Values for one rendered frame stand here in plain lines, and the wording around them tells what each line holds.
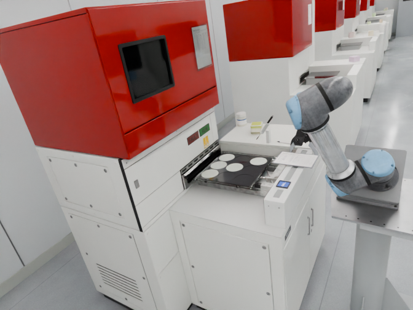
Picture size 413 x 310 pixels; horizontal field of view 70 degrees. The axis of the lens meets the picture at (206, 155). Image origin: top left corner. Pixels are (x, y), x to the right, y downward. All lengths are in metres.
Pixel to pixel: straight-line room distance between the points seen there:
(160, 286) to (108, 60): 1.19
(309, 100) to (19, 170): 2.28
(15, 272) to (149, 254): 1.59
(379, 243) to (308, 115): 0.85
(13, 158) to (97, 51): 1.69
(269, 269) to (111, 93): 1.05
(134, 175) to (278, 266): 0.78
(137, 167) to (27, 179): 1.54
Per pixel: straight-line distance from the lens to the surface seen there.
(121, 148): 1.31
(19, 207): 2.84
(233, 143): 1.96
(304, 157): 1.67
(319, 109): 1.12
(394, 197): 1.58
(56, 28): 1.37
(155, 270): 1.70
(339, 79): 1.16
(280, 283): 1.57
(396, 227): 1.49
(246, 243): 1.48
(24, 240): 2.94
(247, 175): 1.67
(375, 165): 1.38
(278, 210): 1.36
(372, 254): 1.78
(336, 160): 1.29
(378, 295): 2.01
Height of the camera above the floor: 1.72
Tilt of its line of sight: 25 degrees down
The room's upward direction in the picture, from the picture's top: 10 degrees counter-clockwise
